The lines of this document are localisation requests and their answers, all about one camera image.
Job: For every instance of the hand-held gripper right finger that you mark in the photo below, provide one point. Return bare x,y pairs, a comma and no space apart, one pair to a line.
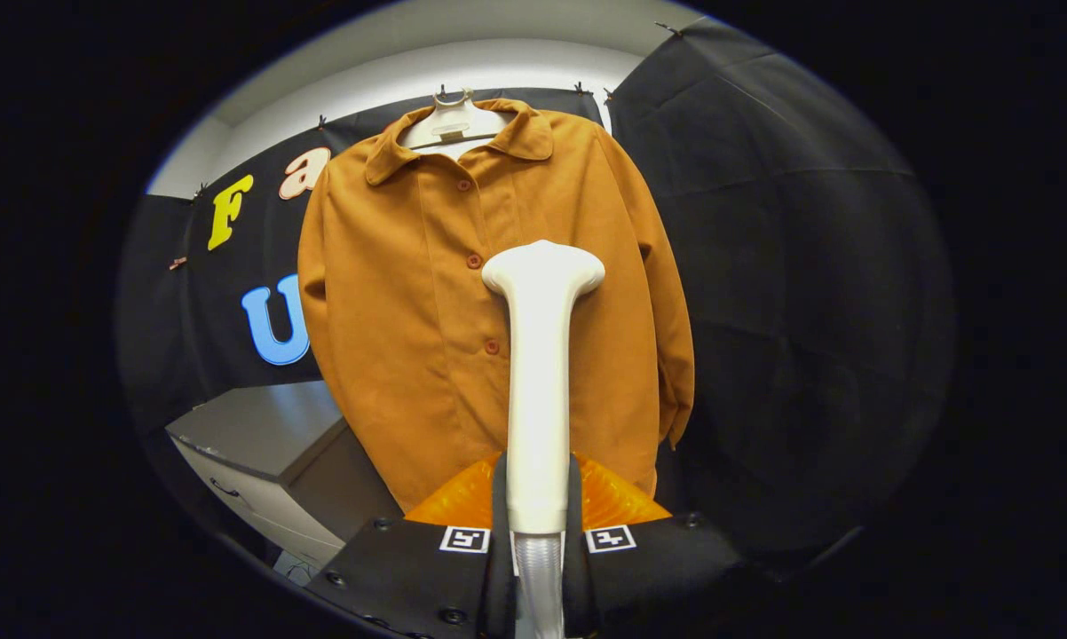
578,586

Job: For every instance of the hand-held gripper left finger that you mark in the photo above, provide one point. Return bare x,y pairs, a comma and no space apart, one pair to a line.
498,586

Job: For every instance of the white garment steamer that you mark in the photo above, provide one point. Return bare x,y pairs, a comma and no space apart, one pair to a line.
538,399

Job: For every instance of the orange button shirt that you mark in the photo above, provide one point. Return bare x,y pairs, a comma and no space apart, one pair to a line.
409,311

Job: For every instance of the white clothes hanger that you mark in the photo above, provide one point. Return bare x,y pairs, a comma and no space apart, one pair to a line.
454,124

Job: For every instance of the grey cabinet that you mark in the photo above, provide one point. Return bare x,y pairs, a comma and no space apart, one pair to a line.
258,426

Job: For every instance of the row of black clips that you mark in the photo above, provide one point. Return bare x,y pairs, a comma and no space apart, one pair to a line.
578,88

